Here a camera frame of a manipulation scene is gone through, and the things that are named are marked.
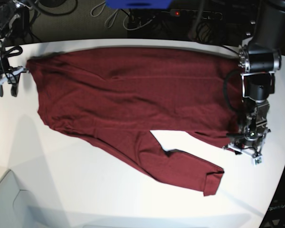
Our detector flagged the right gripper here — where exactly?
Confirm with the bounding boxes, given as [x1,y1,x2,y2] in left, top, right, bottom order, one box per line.
[0,66,29,97]

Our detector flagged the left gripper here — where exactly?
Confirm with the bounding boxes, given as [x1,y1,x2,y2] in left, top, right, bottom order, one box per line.
[223,129,271,159]

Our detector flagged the dark red t-shirt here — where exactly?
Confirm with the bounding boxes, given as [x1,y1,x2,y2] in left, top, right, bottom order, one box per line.
[26,47,238,196]

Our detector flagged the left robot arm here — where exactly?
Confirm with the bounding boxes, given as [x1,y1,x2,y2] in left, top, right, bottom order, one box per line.
[223,0,285,165]

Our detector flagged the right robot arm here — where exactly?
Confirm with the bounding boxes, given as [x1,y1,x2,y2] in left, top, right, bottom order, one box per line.
[0,0,28,97]

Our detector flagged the blue box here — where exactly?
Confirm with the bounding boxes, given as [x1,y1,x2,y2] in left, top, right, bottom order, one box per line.
[105,0,172,9]

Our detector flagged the black power strip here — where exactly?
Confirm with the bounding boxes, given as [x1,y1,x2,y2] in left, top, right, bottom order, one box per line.
[169,9,223,20]

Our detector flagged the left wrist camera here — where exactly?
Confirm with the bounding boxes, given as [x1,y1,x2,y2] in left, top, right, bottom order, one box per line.
[252,155,264,166]

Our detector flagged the grey cable loops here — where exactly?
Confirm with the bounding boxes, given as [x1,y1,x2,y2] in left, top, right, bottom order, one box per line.
[90,0,143,30]

